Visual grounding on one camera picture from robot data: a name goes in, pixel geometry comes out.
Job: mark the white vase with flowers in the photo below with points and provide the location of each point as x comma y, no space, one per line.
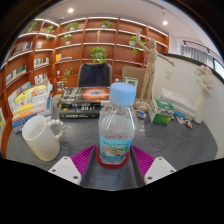
201,106

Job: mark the white partition panel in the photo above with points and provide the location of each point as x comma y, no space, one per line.
183,80

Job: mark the ceiling spotlights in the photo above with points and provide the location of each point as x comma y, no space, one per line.
70,10

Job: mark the white paper packet stack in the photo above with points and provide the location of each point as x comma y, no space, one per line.
180,101

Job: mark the green and white carton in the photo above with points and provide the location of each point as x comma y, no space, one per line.
131,81

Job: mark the white plastic mug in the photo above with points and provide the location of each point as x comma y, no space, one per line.
41,138

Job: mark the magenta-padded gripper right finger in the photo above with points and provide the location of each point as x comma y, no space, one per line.
160,168

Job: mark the dark office chair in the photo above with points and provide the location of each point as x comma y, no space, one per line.
95,75

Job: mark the grey window curtain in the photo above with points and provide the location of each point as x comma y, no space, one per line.
196,53

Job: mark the green and white tissue box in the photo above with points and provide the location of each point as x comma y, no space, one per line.
161,111

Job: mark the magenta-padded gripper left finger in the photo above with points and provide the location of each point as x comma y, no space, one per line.
65,168

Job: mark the wooden artist mannequin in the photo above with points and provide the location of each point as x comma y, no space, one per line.
150,66

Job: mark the colourful book stack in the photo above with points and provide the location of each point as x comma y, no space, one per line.
30,106

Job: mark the tan chair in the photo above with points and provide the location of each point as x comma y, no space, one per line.
135,73

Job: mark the thick black book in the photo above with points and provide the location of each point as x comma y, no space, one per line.
78,113

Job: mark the orange wooden shelf unit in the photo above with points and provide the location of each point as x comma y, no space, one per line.
73,53

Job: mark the clear blue-capped water bottle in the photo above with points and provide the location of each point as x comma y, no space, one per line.
117,130

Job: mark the black nebula-cover book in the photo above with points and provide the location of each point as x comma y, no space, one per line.
83,96

